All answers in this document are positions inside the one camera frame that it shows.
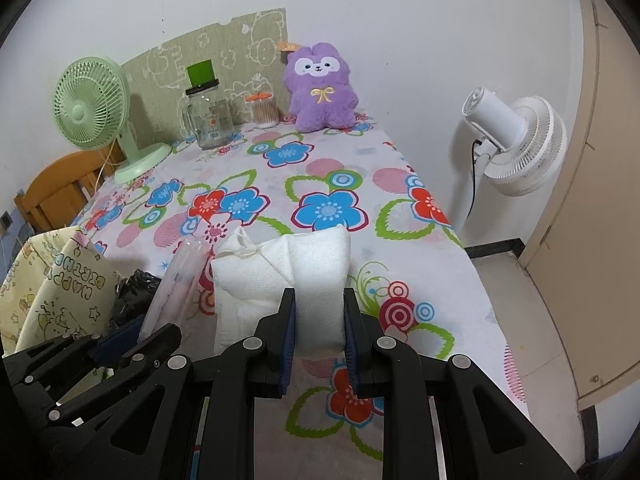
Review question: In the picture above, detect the black fan cable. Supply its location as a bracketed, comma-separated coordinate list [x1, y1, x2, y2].
[466, 139, 484, 221]

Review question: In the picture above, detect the white fan cable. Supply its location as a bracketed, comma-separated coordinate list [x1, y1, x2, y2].
[97, 142, 115, 196]

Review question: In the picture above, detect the green printed board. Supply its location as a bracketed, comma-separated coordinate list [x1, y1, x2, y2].
[120, 8, 288, 143]

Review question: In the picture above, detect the white towel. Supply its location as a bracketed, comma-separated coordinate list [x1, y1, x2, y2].
[209, 225, 352, 358]

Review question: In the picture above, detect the glass jar with green lid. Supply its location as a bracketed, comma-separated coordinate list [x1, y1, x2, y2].
[181, 60, 233, 150]

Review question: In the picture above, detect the green desk fan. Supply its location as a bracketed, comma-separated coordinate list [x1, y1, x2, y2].
[54, 57, 172, 184]

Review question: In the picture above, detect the black plastic bag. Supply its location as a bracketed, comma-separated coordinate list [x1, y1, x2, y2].
[107, 269, 163, 331]

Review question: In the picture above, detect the clear plastic packet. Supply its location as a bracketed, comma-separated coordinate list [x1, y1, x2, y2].
[137, 239, 206, 341]

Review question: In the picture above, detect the small jar with orange lid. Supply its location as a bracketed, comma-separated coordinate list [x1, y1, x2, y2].
[245, 91, 278, 130]

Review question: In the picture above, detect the beige door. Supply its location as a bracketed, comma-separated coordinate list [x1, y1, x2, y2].
[517, 0, 640, 413]

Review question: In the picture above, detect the yellow printed fabric bin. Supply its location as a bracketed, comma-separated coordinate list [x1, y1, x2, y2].
[0, 226, 123, 356]

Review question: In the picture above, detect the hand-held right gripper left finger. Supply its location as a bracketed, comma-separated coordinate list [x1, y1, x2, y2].
[37, 287, 298, 480]

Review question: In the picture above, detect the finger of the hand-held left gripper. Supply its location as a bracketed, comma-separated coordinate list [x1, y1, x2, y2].
[45, 323, 182, 423]
[2, 317, 146, 386]

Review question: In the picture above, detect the wooden chair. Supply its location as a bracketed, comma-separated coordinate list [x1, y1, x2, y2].
[14, 150, 126, 236]

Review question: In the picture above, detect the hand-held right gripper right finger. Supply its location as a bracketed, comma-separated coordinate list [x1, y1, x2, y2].
[342, 287, 576, 480]

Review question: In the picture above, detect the white standing fan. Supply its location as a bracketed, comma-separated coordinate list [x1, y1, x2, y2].
[450, 86, 567, 233]

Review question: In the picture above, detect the floral tablecloth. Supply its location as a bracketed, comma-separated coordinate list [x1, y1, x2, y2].
[65, 112, 531, 480]

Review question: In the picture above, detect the purple plush toy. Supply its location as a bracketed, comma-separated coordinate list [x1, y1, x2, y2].
[277, 42, 360, 132]

